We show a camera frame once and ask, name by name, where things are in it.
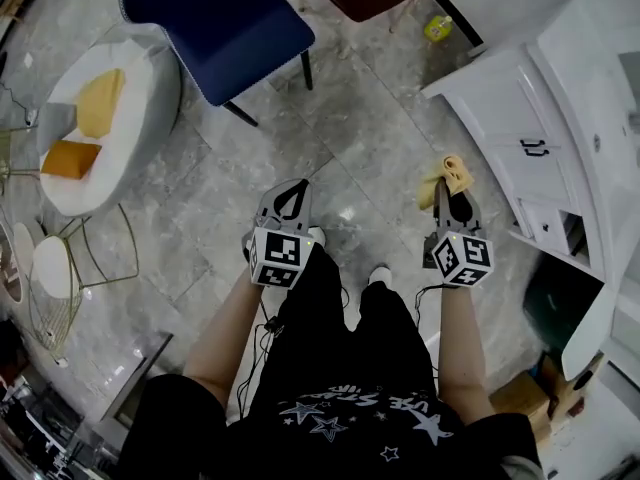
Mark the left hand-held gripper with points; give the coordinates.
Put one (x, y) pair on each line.
(280, 258)

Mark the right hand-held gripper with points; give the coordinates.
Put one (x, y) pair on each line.
(465, 260)

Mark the yellow cloth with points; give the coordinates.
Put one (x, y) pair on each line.
(450, 173)

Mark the white cabinet door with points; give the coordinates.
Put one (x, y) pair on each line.
(535, 178)
(500, 103)

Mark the person's right forearm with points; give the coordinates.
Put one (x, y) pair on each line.
(462, 358)

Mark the person's left forearm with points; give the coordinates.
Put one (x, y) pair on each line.
(225, 343)

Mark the white drawer with black knob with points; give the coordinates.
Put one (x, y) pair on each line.
(535, 215)

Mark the white vanity cabinet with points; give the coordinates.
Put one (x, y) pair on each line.
(565, 68)

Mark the person's left white shoe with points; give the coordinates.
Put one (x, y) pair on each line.
(317, 235)

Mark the person's white shoe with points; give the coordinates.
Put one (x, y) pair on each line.
(317, 235)
(380, 273)

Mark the person's right white shoe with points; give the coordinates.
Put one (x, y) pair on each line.
(380, 273)

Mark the black trousers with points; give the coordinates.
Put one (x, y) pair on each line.
(320, 318)

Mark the white and green bathtub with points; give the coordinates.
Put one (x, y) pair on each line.
(555, 303)

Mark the round grey lounge chair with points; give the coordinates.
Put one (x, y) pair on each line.
(150, 98)

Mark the yellow bottle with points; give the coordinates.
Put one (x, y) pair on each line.
(438, 29)

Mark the cardboard box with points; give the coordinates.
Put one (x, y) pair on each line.
(525, 398)

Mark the blue chair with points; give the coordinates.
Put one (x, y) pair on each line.
(220, 28)

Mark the yellow cushion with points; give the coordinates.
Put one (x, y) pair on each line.
(100, 103)

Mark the orange cushion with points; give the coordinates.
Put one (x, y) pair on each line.
(70, 160)

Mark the wooden chair brown seat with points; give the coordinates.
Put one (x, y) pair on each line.
(370, 3)

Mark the black printed t-shirt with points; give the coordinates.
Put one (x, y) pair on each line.
(170, 428)

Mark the dark desk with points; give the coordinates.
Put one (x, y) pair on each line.
(125, 398)

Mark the grey cushion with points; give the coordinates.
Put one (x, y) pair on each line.
(57, 125)

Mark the round beige side table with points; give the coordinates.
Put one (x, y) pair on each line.
(10, 278)

